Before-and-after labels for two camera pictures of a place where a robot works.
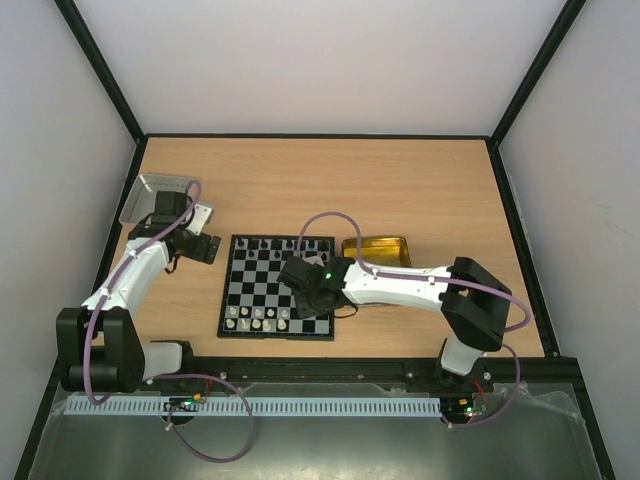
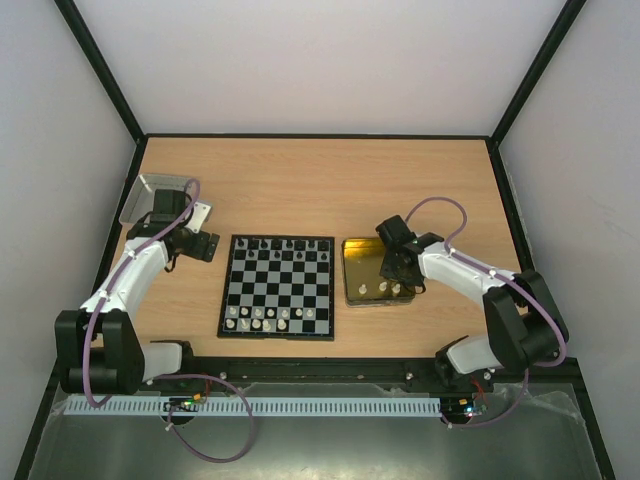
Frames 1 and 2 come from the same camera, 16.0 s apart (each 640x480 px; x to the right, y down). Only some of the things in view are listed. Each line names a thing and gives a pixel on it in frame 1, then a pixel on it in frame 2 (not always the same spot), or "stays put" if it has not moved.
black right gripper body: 295,272 → 400,267
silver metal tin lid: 142,200 stays put
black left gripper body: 205,253 stays put
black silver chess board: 255,304 stays put
